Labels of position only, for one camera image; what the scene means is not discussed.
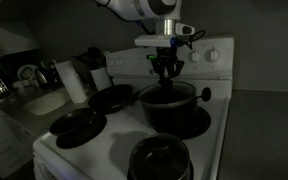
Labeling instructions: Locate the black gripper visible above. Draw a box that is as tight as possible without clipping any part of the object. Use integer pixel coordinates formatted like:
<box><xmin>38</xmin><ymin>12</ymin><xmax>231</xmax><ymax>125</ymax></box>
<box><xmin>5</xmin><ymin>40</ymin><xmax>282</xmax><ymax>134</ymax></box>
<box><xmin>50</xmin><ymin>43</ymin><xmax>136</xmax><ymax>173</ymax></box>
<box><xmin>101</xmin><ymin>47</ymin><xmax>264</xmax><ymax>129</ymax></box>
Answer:
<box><xmin>149</xmin><ymin>46</ymin><xmax>186</xmax><ymax>83</ymax></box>

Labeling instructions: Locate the glass lid with black knob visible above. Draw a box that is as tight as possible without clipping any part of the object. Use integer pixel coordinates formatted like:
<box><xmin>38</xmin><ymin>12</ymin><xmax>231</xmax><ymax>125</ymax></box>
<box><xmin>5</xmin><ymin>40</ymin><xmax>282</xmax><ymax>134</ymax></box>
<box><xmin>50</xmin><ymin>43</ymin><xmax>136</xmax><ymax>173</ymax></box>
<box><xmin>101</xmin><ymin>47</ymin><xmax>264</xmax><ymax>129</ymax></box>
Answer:
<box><xmin>139</xmin><ymin>78</ymin><xmax>198</xmax><ymax>102</ymax></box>

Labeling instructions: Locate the large black pot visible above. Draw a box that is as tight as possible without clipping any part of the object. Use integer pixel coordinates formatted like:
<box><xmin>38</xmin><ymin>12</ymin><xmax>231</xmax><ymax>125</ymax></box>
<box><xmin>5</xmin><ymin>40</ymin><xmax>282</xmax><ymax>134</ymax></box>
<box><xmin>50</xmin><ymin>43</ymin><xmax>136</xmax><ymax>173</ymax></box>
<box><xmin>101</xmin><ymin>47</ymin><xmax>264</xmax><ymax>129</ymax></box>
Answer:
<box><xmin>138</xmin><ymin>83</ymin><xmax>213</xmax><ymax>134</ymax></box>

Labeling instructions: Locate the small black pot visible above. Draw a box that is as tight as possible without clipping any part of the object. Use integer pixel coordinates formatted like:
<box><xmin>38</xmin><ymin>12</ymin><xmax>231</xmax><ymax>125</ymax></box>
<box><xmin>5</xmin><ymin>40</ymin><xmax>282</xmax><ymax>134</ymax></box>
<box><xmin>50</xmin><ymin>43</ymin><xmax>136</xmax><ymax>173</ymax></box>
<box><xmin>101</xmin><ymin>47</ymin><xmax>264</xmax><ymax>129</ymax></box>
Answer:
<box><xmin>128</xmin><ymin>133</ymin><xmax>192</xmax><ymax>180</ymax></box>

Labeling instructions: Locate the black frying pan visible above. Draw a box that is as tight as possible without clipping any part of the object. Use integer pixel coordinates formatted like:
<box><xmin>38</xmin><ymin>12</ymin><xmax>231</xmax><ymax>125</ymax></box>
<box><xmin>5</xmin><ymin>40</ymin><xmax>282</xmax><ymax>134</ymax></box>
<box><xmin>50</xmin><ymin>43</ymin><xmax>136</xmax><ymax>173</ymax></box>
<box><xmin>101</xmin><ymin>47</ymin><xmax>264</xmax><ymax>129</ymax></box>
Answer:
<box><xmin>49</xmin><ymin>107</ymin><xmax>99</xmax><ymax>136</ymax></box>
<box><xmin>88</xmin><ymin>84</ymin><xmax>142</xmax><ymax>114</ymax></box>

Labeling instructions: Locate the black coil stove burner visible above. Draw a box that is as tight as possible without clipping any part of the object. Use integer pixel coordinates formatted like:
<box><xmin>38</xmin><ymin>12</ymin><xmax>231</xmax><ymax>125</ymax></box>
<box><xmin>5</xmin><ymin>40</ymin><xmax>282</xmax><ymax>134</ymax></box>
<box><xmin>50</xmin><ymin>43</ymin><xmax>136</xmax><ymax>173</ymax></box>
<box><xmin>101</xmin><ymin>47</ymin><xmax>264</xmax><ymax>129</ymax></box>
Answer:
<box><xmin>150</xmin><ymin>105</ymin><xmax>213</xmax><ymax>140</ymax></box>
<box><xmin>55</xmin><ymin>114</ymin><xmax>109</xmax><ymax>150</ymax></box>

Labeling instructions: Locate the white utensil holder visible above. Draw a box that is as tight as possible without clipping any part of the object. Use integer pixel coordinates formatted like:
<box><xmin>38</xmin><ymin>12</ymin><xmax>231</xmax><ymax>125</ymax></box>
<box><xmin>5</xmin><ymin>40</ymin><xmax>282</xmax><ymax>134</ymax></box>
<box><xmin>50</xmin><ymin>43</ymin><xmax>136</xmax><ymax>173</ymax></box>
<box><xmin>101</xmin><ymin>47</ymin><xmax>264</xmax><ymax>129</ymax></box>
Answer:
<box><xmin>89</xmin><ymin>66</ymin><xmax>114</xmax><ymax>92</ymax></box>

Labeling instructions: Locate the black kitchen utensil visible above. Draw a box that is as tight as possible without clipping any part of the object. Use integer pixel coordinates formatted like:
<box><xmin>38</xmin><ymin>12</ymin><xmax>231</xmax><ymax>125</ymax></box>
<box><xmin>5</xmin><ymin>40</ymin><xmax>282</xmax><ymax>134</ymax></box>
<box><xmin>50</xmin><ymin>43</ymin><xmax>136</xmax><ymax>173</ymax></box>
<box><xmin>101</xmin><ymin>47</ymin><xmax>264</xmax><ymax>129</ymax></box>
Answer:
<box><xmin>80</xmin><ymin>53</ymin><xmax>96</xmax><ymax>70</ymax></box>
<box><xmin>87</xmin><ymin>46</ymin><xmax>107</xmax><ymax>70</ymax></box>

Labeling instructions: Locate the white electric stove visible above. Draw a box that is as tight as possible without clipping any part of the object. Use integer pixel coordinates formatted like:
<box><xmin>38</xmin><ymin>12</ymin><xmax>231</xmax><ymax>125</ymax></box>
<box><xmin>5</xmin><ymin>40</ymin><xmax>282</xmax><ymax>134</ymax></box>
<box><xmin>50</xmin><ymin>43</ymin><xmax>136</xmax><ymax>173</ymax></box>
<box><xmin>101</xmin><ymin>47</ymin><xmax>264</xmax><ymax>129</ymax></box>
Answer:
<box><xmin>32</xmin><ymin>34</ymin><xmax>235</xmax><ymax>180</ymax></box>

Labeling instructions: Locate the white paper towel roll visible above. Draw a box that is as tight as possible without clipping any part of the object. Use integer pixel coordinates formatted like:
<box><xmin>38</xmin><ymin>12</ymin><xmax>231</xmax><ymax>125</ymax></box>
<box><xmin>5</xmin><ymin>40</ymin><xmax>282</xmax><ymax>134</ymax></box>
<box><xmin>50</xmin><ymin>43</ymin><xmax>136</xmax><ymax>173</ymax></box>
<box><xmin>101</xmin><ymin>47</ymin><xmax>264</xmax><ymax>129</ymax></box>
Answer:
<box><xmin>54</xmin><ymin>59</ymin><xmax>89</xmax><ymax>105</ymax></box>

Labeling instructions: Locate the metal kettle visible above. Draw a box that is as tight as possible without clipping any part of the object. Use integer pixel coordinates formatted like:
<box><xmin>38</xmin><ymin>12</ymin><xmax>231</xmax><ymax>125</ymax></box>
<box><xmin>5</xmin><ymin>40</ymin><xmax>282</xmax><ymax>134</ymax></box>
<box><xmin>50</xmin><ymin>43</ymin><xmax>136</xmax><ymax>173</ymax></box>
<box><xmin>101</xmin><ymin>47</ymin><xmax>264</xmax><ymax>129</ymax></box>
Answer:
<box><xmin>33</xmin><ymin>68</ymin><xmax>50</xmax><ymax>90</ymax></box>

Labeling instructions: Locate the white round appliance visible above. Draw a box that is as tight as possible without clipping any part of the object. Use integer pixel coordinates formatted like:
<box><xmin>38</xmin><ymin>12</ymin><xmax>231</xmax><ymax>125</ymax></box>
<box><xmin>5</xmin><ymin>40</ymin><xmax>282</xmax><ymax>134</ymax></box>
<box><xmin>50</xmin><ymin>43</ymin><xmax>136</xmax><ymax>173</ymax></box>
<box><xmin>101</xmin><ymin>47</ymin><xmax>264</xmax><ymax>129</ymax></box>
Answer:
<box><xmin>16</xmin><ymin>64</ymin><xmax>35</xmax><ymax>82</ymax></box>

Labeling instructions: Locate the white base cabinet with drawers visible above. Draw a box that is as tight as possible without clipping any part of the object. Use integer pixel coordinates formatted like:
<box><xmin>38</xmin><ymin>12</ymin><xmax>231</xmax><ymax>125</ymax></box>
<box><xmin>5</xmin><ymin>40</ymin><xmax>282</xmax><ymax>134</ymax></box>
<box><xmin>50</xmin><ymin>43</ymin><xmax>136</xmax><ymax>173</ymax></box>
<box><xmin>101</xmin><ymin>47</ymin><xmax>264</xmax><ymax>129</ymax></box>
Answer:
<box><xmin>0</xmin><ymin>102</ymin><xmax>36</xmax><ymax>178</ymax></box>

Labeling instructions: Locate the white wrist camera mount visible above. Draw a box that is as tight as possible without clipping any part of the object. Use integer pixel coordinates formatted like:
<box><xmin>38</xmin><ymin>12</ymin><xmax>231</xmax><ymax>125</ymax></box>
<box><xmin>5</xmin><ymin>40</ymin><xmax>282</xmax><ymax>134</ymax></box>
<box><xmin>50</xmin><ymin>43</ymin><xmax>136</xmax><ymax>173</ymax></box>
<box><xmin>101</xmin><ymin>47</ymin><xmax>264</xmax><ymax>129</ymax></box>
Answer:
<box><xmin>134</xmin><ymin>34</ymin><xmax>178</xmax><ymax>48</ymax></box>

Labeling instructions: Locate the black camera cable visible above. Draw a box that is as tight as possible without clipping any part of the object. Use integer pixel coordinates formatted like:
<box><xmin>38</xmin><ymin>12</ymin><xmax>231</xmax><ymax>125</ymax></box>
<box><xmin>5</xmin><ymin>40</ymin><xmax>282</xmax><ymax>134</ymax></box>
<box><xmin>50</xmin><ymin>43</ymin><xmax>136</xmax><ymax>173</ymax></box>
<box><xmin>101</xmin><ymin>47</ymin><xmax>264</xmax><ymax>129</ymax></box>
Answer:
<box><xmin>183</xmin><ymin>29</ymin><xmax>207</xmax><ymax>52</ymax></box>

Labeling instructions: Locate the white wall cabinet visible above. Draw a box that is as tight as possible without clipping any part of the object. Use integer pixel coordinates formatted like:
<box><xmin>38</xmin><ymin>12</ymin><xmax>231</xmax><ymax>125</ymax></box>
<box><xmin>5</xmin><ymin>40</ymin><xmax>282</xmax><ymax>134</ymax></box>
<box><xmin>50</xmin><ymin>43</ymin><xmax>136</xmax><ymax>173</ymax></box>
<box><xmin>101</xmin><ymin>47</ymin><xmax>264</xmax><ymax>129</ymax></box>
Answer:
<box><xmin>0</xmin><ymin>0</ymin><xmax>40</xmax><ymax>61</ymax></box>

